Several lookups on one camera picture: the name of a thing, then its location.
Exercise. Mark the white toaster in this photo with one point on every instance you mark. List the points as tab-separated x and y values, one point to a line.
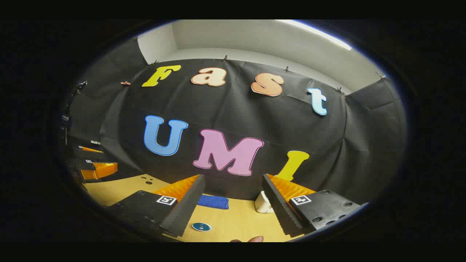
262	204

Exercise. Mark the white-lined teacup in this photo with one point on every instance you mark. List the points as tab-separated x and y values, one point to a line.
201	231

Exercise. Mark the black backdrop cloth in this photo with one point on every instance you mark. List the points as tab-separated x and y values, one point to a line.
236	109

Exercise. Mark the blue teacup lid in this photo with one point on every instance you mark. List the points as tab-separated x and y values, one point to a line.
201	226

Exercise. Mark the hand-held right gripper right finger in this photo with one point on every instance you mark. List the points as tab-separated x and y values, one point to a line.
280	207

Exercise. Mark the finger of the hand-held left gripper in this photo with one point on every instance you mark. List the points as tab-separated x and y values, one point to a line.
87	154
100	171

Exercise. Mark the blue towel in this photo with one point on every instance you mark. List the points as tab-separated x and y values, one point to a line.
214	202

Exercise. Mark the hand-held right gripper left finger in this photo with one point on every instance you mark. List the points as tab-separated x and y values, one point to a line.
187	207

